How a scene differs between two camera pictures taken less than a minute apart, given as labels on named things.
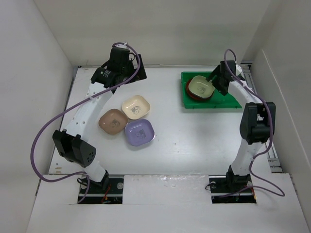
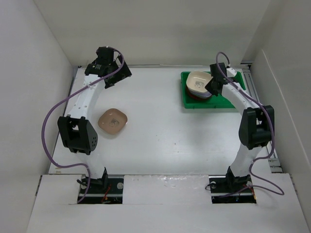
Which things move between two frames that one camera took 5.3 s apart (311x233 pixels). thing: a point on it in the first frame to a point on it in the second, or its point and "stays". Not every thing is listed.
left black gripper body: [128, 71] to [124, 73]
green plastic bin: [217, 101] stays
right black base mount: [219, 185] stays
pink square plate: [113, 121] stays
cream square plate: [135, 107] to [197, 80]
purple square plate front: [140, 132] to [201, 94]
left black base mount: [109, 191] stays
